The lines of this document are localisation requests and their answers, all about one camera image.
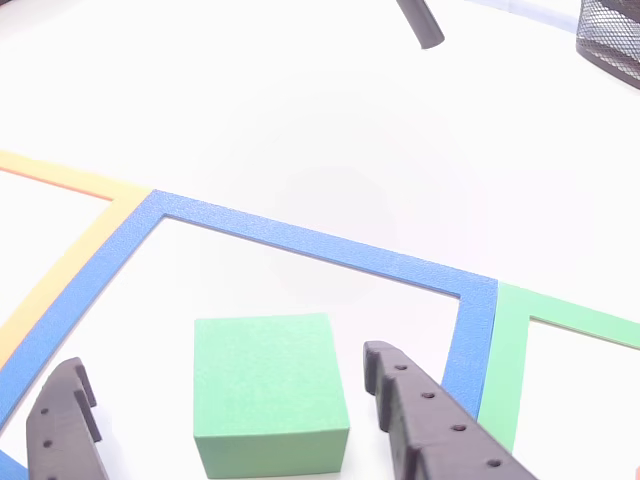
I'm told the green cube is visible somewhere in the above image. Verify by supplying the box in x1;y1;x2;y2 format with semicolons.
192;313;351;480

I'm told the pale blue plastic strip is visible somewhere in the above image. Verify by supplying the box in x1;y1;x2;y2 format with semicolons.
464;0;581;34

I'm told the black mesh pen holder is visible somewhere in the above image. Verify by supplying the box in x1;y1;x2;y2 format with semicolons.
574;0;640;91

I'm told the orange square frame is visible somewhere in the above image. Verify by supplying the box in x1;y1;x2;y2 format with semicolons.
0;149;154;371

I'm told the blue square frame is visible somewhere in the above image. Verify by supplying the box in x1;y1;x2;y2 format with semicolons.
0;188;500;480

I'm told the dark grey bar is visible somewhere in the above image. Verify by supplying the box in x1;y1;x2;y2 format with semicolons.
395;0;446;50

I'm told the green square frame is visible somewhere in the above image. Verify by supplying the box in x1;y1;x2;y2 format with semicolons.
477;281;640;454

